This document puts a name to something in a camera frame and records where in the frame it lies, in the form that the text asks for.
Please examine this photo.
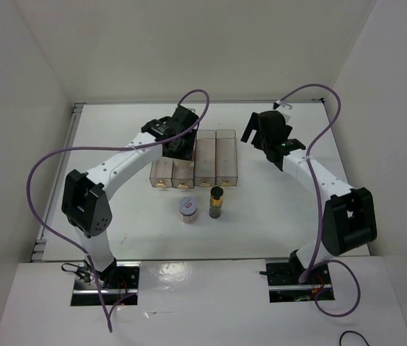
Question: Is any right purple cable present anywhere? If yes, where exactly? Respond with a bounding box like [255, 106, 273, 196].
[279, 83, 362, 317]

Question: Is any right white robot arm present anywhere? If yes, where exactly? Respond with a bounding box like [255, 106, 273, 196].
[241, 110, 377, 283]

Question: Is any black-cap gold-band pepper bottle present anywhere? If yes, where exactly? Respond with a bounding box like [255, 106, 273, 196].
[209, 186, 224, 218]

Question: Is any purple cable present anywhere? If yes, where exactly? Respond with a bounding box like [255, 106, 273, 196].
[279, 83, 362, 317]
[25, 88, 211, 333]

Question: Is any black cable on floor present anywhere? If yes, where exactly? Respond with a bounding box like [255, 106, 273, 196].
[339, 330, 370, 346]

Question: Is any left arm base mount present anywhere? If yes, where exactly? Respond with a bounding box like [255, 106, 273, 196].
[61, 262, 140, 306]

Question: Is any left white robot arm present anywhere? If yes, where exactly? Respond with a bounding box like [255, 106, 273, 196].
[61, 105, 199, 288]

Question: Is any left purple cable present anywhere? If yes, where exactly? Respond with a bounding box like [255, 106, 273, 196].
[25, 88, 211, 333]

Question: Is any clear bin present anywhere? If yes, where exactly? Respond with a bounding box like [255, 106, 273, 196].
[172, 159, 194, 189]
[216, 129, 238, 187]
[149, 157, 173, 188]
[194, 130, 216, 187]

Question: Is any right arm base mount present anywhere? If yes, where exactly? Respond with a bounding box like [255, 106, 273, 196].
[259, 260, 335, 303]

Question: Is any white-lid red-label spice jar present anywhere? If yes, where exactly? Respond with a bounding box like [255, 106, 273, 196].
[178, 196, 198, 223]

